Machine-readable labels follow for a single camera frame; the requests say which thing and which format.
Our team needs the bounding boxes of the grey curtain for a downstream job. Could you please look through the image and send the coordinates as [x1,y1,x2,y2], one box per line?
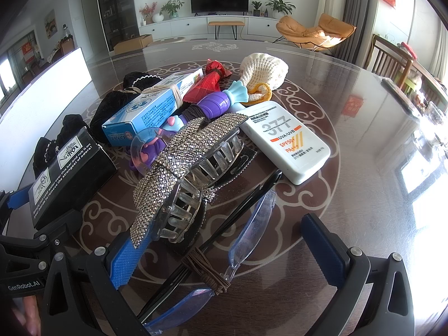
[341,0,381,66]

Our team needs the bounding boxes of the black velvet scrunchie with chain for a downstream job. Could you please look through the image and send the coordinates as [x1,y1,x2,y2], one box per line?
[33,114,91,179]

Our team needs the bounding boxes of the dark glass display cabinet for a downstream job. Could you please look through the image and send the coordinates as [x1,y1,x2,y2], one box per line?
[95,0,139,52]

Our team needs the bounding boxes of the clear blue glasses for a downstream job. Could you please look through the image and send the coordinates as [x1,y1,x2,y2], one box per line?
[139,169,284,335]

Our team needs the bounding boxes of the blue and white medicine box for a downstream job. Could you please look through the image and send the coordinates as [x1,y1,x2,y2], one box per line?
[101,68,204,148]

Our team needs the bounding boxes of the black television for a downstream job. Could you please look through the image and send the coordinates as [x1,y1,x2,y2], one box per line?
[190,0,250,16]

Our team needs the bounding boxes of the white panel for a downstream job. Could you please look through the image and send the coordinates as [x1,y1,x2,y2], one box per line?
[0,46,92,197]

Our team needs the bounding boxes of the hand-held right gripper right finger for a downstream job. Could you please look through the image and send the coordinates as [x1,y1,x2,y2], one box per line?
[301,213,417,336]

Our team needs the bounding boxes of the dark brown elastic band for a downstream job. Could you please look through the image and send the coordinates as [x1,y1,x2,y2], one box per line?
[182,107,208,124]
[181,248,232,295]

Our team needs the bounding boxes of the cardboard box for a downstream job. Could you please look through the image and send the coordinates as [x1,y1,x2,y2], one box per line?
[114,34,154,54]

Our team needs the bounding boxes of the large leafy potted plant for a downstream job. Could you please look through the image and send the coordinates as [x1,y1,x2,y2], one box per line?
[265,0,296,19]

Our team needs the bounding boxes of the white television cabinet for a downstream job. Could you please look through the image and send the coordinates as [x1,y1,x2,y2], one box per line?
[138,16,295,41]

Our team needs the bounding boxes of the cluttered wooden side table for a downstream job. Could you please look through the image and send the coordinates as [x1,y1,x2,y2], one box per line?
[401,42,448,123]

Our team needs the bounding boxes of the brown patterned glass desktop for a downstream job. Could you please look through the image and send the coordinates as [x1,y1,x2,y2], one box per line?
[0,38,448,336]

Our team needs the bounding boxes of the red wrapped packet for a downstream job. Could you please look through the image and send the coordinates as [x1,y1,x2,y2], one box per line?
[182,59,232,105]

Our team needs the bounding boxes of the framed wall painting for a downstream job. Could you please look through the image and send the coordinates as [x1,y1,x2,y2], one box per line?
[44,9,57,36]

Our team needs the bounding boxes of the white sunscreen bottle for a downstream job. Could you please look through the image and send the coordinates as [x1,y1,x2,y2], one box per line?
[235,104,331,185]

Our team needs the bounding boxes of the wooden chair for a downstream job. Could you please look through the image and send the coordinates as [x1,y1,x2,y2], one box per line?
[364,34,414,85]

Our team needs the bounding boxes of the cream crocheted pouch yellow rim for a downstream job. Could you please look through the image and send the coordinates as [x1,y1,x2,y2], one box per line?
[240,52,289,106]

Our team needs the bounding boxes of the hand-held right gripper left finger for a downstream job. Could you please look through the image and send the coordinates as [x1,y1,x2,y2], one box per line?
[41,241,155,336]

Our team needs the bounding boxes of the orange lounge chair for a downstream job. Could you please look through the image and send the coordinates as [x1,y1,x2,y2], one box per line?
[276,14,357,55]

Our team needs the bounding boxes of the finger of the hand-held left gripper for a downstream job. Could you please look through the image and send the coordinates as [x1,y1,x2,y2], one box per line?
[0,208,83,258]
[0,183,36,219]

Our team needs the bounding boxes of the rhinestone hair claw clip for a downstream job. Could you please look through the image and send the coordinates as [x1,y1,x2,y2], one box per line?
[130,112,246,253]

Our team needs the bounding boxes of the black box with white print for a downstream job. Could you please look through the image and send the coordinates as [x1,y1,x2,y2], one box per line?
[29,126,118,230]

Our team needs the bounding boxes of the black velvet pouch pearl trim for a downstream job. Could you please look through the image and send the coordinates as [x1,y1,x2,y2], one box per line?
[89,72,167,141]

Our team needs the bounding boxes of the purple toy figure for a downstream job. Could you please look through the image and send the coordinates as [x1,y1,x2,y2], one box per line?
[129,80,253,176]

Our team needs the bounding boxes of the red flower plant white vase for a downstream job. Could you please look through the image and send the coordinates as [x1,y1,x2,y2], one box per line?
[139,3,164,24]

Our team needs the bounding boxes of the orange bench with black legs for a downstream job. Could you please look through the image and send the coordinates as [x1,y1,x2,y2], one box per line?
[208,20,246,41]

